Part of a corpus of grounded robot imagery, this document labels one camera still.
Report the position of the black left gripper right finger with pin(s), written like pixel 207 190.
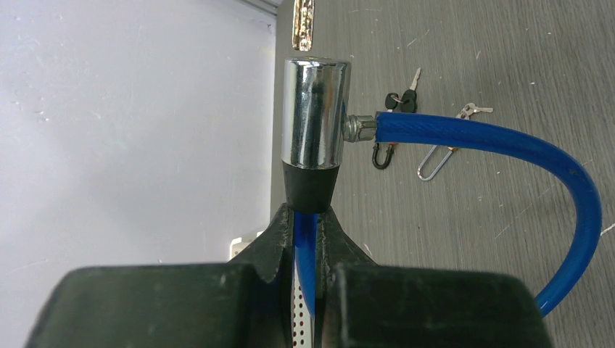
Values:
pixel 363 304

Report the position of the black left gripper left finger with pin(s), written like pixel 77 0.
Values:
pixel 192 305

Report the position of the orange black padlock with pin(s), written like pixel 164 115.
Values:
pixel 382 155

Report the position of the black headed key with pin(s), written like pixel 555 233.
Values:
pixel 407 103

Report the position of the blue cable lock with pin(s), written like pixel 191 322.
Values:
pixel 315 126

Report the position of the silver key bunch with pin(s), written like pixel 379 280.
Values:
pixel 470 109

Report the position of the white perforated plastic basket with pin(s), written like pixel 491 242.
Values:
pixel 279 294

